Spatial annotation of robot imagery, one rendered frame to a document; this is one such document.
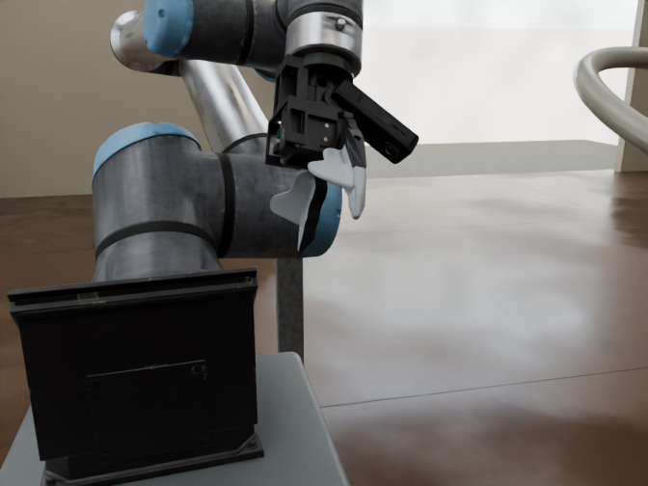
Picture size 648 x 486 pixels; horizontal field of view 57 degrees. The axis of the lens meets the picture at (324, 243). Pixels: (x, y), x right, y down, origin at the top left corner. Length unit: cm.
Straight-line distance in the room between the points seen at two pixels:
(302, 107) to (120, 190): 26
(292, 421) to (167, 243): 29
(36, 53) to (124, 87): 87
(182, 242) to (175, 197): 7
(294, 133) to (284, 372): 43
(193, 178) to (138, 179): 7
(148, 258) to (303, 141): 22
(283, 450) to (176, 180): 36
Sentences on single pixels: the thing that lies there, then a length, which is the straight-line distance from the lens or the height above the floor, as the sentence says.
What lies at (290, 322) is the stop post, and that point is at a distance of 188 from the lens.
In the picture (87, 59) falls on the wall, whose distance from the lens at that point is 666.
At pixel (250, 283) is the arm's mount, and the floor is 107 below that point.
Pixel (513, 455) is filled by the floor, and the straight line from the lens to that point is 230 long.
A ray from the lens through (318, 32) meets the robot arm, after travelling 69.
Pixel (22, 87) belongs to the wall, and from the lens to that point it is 678.
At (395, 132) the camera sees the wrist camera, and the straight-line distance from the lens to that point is 69.
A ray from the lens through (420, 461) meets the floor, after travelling 220.
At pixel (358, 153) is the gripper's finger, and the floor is 121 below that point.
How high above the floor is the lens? 130
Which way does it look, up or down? 17 degrees down
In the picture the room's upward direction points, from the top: straight up
